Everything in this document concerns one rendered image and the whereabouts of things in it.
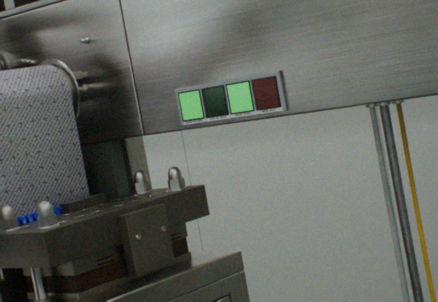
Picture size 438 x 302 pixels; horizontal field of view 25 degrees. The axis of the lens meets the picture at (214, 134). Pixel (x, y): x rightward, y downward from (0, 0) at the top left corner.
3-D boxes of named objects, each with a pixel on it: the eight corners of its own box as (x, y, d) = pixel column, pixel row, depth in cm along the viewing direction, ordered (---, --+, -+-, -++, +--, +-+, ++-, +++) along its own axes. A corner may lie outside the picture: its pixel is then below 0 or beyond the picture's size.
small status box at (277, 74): (180, 126, 186) (174, 89, 186) (183, 125, 187) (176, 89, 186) (285, 111, 170) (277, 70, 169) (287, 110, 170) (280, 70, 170)
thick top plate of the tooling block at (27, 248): (-9, 268, 171) (-15, 234, 171) (152, 218, 201) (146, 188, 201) (49, 267, 161) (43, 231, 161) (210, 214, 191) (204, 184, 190)
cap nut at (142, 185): (130, 194, 196) (126, 172, 196) (143, 191, 199) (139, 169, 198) (143, 194, 193) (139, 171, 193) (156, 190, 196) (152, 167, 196)
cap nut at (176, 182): (164, 192, 190) (160, 169, 189) (176, 188, 192) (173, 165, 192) (178, 190, 187) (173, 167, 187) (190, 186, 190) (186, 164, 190)
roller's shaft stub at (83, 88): (51, 107, 200) (47, 85, 200) (77, 102, 205) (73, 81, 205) (64, 104, 197) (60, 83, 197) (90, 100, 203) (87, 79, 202)
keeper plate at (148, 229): (128, 277, 173) (117, 216, 173) (167, 263, 181) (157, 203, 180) (138, 277, 172) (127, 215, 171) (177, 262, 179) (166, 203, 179)
